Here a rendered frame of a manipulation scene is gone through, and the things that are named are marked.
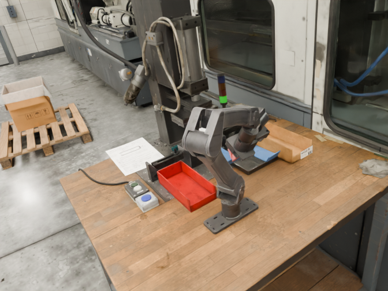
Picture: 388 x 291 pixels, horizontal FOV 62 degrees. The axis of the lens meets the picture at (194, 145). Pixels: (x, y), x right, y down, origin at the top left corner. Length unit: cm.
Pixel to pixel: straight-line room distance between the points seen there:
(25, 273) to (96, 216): 141
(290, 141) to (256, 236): 59
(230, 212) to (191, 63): 58
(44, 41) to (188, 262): 971
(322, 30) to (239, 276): 107
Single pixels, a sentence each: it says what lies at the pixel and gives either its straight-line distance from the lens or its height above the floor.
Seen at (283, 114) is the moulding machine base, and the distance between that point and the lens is 190.
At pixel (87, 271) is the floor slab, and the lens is 242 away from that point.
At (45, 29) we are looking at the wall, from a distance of 1042.
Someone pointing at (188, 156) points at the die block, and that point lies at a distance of 140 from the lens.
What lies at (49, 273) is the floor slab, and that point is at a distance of 254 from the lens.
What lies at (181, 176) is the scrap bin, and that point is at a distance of 138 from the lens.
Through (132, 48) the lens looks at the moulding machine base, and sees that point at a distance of 442.
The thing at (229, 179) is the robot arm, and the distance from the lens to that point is 101.
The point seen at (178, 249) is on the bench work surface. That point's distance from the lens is 108.
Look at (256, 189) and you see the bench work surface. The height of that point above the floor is 90.
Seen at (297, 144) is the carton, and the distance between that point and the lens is 151.
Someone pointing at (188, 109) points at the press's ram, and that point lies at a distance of 136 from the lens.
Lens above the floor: 168
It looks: 29 degrees down
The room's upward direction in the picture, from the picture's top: 9 degrees counter-clockwise
